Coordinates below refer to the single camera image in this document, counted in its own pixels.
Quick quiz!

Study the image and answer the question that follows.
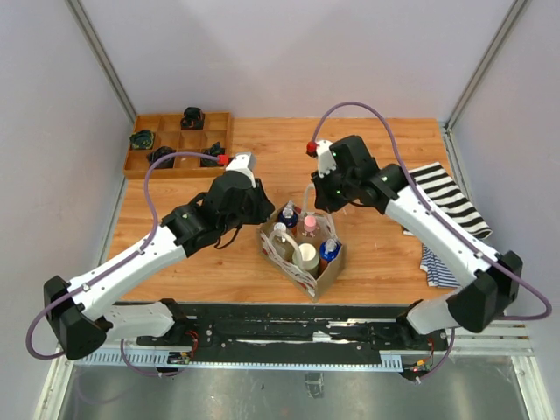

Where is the pink cap bottle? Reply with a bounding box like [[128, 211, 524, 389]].
[[299, 215, 319, 239]]

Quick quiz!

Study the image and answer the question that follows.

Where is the watermelon print canvas bag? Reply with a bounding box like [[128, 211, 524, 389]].
[[256, 184, 346, 302]]

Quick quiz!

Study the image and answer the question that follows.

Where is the black white striped cloth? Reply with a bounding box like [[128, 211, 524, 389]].
[[410, 162, 493, 240]]

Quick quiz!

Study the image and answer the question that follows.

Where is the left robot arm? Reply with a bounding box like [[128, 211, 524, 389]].
[[43, 169, 274, 361]]

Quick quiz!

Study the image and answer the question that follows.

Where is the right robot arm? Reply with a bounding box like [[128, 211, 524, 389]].
[[306, 136, 522, 336]]

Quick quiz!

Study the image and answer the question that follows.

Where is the dark rolled sock right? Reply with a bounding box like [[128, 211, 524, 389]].
[[200, 142, 225, 167]]

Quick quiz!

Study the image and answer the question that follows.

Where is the white cap clear bottle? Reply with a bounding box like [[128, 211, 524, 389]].
[[269, 222, 298, 262]]

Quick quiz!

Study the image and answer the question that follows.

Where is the blue spray bottle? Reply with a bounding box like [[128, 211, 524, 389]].
[[318, 238, 340, 272]]

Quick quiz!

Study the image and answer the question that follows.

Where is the large cream lid bottle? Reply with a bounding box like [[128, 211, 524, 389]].
[[292, 243, 319, 277]]

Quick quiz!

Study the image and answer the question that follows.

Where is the dark rolled sock centre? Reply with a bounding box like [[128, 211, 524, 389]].
[[147, 146, 176, 169]]

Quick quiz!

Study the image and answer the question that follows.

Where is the dark rolled sock orange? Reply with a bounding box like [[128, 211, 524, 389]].
[[180, 107, 205, 130]]

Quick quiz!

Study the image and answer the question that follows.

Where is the dark rolled sock green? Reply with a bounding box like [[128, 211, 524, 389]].
[[129, 129, 156, 151]]

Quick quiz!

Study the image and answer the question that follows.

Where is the blue white striped cloth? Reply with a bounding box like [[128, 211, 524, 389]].
[[420, 245, 459, 289]]

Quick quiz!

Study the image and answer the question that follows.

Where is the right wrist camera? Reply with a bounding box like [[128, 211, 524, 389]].
[[316, 139, 337, 178]]

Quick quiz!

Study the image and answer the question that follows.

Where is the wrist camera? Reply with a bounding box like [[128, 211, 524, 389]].
[[226, 151, 256, 182], [316, 139, 337, 178]]

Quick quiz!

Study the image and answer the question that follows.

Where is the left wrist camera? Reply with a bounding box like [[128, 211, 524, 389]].
[[226, 151, 256, 182]]

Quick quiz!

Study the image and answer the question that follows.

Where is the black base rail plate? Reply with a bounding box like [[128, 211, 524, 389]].
[[136, 304, 447, 365]]

